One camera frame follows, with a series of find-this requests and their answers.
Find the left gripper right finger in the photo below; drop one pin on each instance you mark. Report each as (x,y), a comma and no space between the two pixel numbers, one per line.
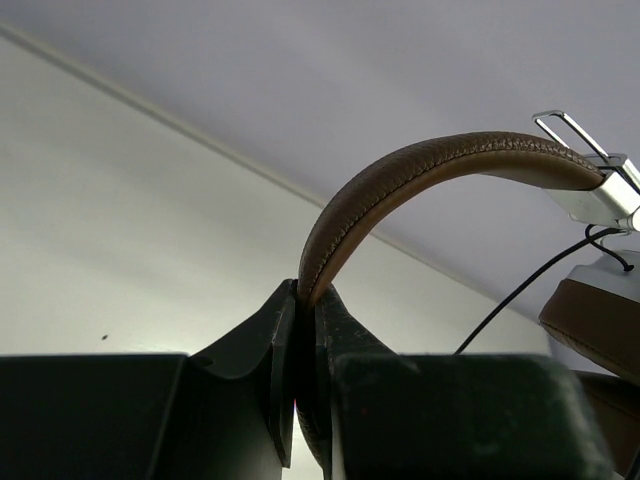
(378,414)

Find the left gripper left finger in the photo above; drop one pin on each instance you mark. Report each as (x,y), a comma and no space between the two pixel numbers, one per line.
(225,412)

